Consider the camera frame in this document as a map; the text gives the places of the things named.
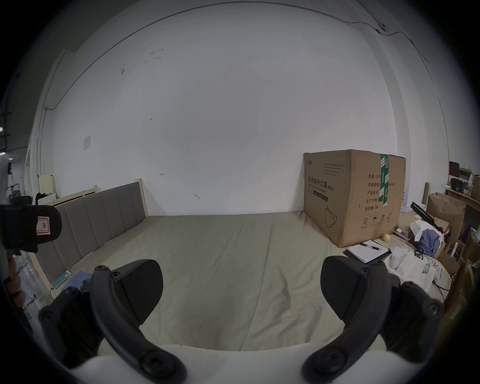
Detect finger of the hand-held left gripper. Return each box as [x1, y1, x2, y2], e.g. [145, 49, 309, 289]
[0, 196, 63, 253]

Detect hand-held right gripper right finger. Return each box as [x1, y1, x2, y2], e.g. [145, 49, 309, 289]
[302, 256, 445, 384]

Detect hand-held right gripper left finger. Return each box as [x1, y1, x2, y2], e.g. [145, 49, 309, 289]
[38, 259, 187, 384]

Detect person's left hand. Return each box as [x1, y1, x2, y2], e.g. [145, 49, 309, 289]
[3, 250, 25, 306]

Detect dark blue cloth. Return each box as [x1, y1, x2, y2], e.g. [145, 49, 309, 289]
[61, 271, 93, 294]

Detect white notebook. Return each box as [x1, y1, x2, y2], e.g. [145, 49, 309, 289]
[343, 240, 391, 264]

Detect spare hand-held gripper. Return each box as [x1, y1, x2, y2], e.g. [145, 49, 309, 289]
[388, 245, 440, 284]

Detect grey padded headboard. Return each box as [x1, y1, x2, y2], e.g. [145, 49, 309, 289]
[33, 182, 148, 289]

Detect pile of clothes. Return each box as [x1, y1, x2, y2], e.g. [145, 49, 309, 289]
[410, 220, 448, 257]

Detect large brown cardboard carton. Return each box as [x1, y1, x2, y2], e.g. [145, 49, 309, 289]
[303, 149, 407, 249]

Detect bed with beige sheet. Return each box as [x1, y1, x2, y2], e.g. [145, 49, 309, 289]
[49, 210, 454, 351]

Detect open brown cardboard box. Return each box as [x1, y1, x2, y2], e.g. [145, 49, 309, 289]
[427, 192, 467, 242]

